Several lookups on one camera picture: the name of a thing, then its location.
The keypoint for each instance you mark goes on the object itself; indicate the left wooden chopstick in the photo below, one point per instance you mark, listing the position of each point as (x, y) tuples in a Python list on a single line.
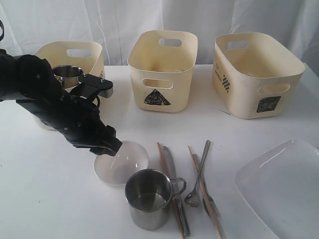
[(160, 156)]

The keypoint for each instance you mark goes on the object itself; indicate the white rectangular plate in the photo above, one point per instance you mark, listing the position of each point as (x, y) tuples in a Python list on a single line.
[(281, 187)]

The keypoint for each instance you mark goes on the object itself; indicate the stainless steel table knife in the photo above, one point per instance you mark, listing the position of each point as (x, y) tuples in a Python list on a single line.
[(178, 208)]

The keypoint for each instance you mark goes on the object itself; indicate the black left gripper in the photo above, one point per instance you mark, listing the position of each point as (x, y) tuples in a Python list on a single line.
[(75, 118)]

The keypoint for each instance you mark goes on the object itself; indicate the white curtain backdrop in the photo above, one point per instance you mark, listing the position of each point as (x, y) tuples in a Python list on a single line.
[(117, 24)]

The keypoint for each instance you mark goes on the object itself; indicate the cream bin with circle mark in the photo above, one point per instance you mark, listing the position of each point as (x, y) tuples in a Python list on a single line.
[(83, 54)]

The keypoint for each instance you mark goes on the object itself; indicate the long stainless steel spoon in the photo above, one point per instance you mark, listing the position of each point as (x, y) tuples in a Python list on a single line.
[(192, 199)]

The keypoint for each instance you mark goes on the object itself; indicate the stainless steel fork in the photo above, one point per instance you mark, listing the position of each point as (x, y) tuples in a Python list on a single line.
[(202, 178)]

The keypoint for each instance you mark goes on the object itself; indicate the cream bin with triangle mark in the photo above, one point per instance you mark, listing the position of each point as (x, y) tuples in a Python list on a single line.
[(161, 68)]

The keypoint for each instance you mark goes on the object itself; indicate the white ceramic bowl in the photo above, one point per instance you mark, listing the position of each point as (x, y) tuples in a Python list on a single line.
[(116, 170)]

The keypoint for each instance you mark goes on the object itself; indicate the cream bin with square mark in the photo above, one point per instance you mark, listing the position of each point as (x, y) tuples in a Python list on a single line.
[(254, 74)]

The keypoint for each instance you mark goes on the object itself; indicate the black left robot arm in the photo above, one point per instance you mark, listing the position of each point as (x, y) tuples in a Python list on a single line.
[(30, 82)]

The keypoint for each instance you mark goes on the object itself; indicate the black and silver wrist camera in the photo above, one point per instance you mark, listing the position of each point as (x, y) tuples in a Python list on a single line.
[(92, 86)]

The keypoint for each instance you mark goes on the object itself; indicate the steel mug with wire handle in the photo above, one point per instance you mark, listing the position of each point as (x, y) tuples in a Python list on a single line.
[(149, 193)]

